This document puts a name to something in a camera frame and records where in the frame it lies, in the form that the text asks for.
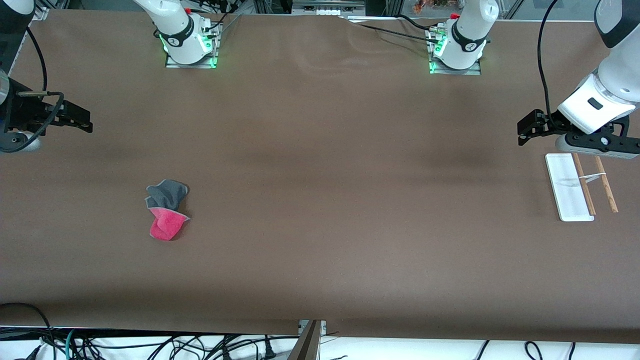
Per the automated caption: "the pink and grey towel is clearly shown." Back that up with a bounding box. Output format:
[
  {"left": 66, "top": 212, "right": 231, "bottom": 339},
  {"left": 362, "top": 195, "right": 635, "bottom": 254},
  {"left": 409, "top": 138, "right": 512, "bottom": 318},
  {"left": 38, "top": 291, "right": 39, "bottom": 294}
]
[{"left": 145, "top": 179, "right": 192, "bottom": 242}]

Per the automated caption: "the white rack with wooden rods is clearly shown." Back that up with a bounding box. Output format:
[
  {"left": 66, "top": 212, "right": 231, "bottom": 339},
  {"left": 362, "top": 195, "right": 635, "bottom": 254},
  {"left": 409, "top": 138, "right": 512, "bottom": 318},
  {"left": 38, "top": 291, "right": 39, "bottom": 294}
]
[{"left": 545, "top": 152, "right": 619, "bottom": 222}]

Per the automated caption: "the orange background object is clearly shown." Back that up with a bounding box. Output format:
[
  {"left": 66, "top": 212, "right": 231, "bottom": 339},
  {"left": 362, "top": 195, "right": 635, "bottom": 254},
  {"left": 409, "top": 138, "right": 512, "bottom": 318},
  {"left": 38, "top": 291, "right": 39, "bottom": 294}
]
[{"left": 412, "top": 0, "right": 453, "bottom": 14}]

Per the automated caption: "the brown table cover sheet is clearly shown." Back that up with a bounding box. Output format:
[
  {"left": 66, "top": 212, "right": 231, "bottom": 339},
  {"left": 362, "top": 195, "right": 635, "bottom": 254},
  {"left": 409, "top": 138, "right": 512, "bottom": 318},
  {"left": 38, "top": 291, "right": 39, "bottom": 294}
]
[{"left": 0, "top": 9, "right": 640, "bottom": 345}]

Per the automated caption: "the white power strip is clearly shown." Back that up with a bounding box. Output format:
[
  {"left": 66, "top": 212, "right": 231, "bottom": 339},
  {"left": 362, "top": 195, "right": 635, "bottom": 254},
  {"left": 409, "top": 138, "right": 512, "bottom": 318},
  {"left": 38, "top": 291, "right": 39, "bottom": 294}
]
[{"left": 292, "top": 0, "right": 366, "bottom": 17}]

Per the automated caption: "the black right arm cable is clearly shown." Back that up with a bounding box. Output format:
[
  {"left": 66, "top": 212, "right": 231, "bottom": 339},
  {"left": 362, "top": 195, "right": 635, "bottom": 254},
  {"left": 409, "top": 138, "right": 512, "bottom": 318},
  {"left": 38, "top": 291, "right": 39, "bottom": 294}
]
[{"left": 0, "top": 25, "right": 66, "bottom": 153}]

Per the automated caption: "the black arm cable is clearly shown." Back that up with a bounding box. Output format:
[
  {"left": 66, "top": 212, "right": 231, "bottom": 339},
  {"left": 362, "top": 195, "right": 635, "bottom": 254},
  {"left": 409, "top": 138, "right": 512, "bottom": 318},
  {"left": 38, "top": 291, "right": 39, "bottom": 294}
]
[
  {"left": 0, "top": 25, "right": 66, "bottom": 153},
  {"left": 537, "top": 0, "right": 560, "bottom": 123}
]

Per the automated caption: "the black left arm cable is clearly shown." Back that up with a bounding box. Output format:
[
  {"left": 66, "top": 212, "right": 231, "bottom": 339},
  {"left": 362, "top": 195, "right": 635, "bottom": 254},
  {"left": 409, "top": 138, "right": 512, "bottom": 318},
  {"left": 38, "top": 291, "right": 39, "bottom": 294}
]
[{"left": 537, "top": 0, "right": 560, "bottom": 123}]

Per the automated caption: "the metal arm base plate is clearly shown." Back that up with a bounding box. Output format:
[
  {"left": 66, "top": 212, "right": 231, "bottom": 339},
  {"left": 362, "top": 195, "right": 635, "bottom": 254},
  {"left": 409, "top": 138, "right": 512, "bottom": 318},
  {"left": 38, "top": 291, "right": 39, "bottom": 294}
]
[
  {"left": 165, "top": 22, "right": 219, "bottom": 69},
  {"left": 429, "top": 27, "right": 482, "bottom": 76}
]

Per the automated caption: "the short black table cable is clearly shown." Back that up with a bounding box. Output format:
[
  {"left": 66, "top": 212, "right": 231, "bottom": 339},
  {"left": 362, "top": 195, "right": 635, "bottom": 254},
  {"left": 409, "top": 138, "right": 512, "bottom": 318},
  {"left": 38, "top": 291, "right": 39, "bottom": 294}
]
[{"left": 396, "top": 14, "right": 437, "bottom": 32}]

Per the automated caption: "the long black table cable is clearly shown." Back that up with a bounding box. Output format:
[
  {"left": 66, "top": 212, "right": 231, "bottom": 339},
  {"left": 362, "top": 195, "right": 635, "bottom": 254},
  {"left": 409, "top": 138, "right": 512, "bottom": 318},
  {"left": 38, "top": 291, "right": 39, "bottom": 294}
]
[{"left": 345, "top": 18, "right": 437, "bottom": 46}]

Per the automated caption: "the black looped floor cable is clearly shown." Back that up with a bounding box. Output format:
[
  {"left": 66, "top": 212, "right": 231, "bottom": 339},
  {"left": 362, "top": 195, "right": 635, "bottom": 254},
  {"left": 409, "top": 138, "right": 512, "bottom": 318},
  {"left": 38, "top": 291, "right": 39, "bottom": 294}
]
[{"left": 0, "top": 302, "right": 54, "bottom": 360}]

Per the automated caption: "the brown support post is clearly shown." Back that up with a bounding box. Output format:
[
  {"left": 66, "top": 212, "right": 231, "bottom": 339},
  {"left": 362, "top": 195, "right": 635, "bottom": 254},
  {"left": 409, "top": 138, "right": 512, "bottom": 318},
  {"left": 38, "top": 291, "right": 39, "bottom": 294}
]
[{"left": 287, "top": 320, "right": 323, "bottom": 360}]

